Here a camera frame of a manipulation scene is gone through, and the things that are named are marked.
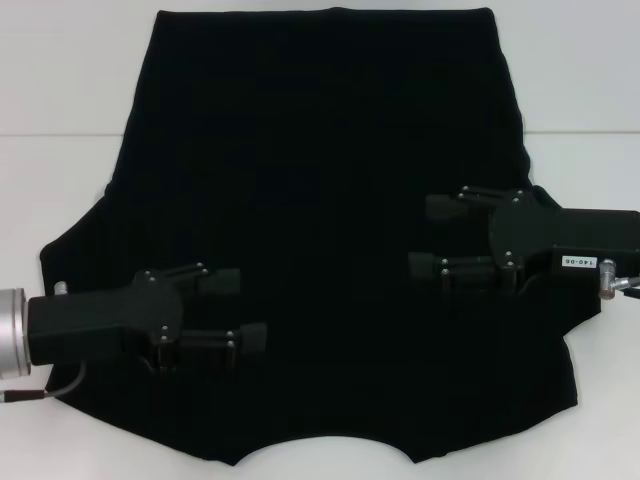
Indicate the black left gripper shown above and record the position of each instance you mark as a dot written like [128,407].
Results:
[100,320]

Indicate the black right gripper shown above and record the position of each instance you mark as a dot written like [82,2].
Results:
[550,235]

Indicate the black shirt with FREE print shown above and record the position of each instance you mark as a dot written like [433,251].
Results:
[320,150]

